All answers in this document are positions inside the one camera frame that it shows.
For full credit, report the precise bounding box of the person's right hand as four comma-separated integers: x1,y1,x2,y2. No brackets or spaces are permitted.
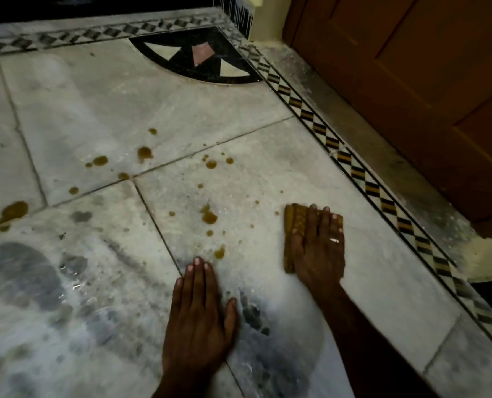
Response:
289,204,347,297

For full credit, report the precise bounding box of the person's left hand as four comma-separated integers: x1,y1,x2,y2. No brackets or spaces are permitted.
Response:
162,256,238,386

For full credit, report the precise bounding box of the yellow-brown patterned cloth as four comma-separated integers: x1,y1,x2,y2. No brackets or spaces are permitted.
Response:
283,202,344,275

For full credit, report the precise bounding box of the person's right forearm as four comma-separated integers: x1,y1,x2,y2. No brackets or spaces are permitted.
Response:
310,285,437,398

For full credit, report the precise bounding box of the brown wooden door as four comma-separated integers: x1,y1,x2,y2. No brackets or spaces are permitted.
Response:
282,0,492,241

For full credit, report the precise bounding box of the black skirting board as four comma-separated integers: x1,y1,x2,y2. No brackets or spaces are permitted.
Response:
0,0,255,38

